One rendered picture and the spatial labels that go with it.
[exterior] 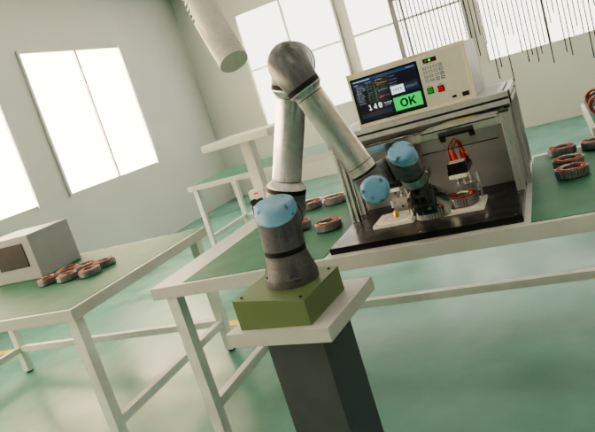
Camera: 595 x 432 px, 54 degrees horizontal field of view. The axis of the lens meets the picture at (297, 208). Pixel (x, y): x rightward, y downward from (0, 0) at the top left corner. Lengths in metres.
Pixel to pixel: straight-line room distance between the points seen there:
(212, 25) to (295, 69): 1.77
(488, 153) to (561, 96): 6.19
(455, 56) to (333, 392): 1.21
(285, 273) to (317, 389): 0.34
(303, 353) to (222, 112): 8.24
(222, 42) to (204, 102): 6.70
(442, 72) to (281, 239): 0.94
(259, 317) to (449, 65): 1.13
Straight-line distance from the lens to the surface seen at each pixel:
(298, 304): 1.51
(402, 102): 2.22
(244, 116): 9.53
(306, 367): 1.66
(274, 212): 1.54
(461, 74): 2.18
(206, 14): 3.27
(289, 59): 1.52
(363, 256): 1.98
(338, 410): 1.69
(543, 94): 8.48
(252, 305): 1.58
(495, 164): 2.34
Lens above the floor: 1.31
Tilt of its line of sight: 10 degrees down
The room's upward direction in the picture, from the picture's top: 17 degrees counter-clockwise
